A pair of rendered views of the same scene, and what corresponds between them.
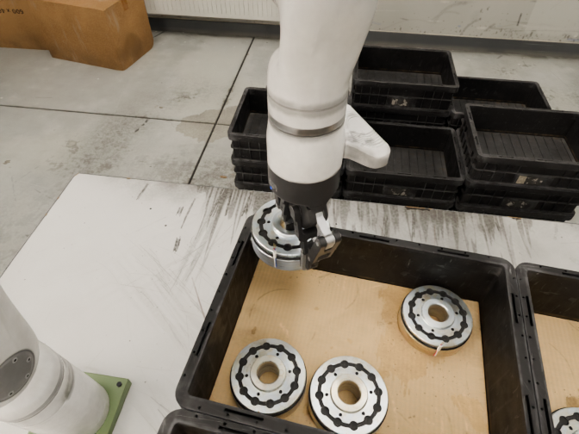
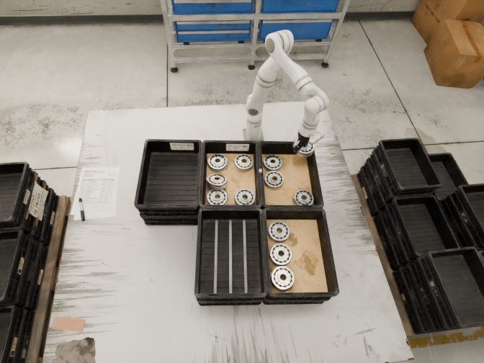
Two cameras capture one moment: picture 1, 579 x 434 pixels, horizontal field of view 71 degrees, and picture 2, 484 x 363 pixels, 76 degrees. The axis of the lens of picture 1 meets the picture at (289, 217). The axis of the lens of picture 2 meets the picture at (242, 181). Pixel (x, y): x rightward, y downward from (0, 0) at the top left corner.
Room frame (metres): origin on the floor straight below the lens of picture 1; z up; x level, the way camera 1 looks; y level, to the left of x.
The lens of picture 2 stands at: (-0.28, -0.83, 2.24)
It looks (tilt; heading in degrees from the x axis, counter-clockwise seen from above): 59 degrees down; 70
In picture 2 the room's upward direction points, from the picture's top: 6 degrees clockwise
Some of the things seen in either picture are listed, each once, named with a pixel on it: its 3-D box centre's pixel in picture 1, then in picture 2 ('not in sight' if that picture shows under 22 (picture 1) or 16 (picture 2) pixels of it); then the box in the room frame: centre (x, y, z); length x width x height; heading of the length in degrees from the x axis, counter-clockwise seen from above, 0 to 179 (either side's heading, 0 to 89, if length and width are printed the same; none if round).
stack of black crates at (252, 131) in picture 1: (292, 162); (393, 178); (1.20, -0.01, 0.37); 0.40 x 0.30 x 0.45; 82
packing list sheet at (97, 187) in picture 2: not in sight; (96, 191); (-0.76, 0.16, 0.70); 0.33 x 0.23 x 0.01; 82
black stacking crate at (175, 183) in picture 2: not in sight; (171, 177); (-0.34, 0.05, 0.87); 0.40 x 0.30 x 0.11; 76
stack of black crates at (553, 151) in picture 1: (506, 182); (443, 292); (1.09, -0.81, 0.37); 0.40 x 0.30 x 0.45; 82
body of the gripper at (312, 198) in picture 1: (303, 186); (305, 136); (0.31, -0.02, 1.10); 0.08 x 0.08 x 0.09
